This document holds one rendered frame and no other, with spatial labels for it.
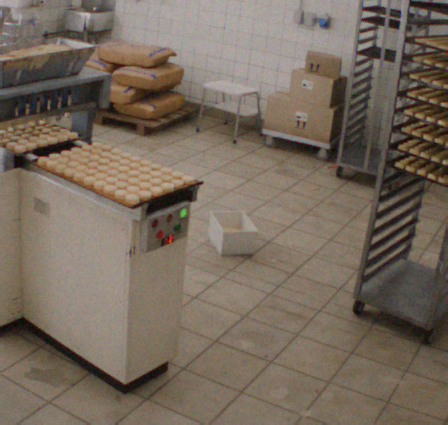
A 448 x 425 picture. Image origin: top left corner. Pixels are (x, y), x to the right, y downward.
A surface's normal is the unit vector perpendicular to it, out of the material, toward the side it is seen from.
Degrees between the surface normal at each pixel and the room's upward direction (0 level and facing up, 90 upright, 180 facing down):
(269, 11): 90
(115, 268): 90
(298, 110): 87
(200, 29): 90
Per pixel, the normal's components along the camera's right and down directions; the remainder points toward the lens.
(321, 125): -0.37, 0.30
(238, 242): 0.28, 0.39
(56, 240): -0.61, 0.24
